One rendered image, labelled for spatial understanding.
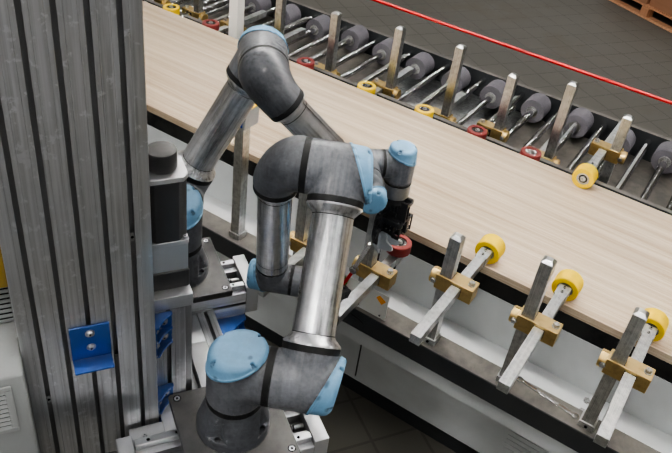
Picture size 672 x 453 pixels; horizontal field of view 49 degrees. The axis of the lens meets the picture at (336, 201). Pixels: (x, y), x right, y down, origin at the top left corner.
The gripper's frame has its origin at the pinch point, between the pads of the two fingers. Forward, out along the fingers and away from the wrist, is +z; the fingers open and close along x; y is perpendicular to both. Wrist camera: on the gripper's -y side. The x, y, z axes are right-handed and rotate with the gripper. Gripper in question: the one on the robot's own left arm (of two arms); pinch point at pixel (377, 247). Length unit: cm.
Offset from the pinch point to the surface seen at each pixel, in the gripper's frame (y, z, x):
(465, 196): 4, 10, 57
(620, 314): 65, 10, 34
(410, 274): 1.4, 28.3, 27.8
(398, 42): -59, -7, 115
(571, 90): 15, -13, 115
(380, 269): -0.8, 13.5, 7.2
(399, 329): 10.2, 30.5, 5.2
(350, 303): -0.4, 14.5, -10.3
